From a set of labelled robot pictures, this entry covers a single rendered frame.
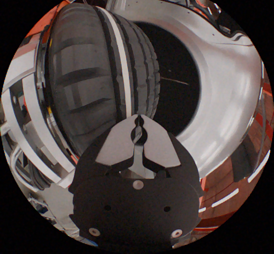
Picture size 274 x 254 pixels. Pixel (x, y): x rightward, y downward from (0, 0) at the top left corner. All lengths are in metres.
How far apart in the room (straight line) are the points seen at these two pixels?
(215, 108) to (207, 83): 0.10
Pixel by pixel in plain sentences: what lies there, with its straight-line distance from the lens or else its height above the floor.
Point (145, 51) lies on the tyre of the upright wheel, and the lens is 0.18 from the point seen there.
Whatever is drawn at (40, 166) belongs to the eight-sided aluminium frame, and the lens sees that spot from 0.16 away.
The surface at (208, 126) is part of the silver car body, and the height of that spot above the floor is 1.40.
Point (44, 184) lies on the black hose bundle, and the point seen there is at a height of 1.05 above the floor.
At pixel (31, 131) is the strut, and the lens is 0.17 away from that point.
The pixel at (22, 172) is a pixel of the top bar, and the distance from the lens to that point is 0.39.
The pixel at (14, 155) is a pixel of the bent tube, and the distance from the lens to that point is 0.30.
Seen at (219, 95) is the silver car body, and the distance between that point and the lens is 0.39.
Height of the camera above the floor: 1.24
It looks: 25 degrees down
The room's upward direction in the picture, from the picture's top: 108 degrees clockwise
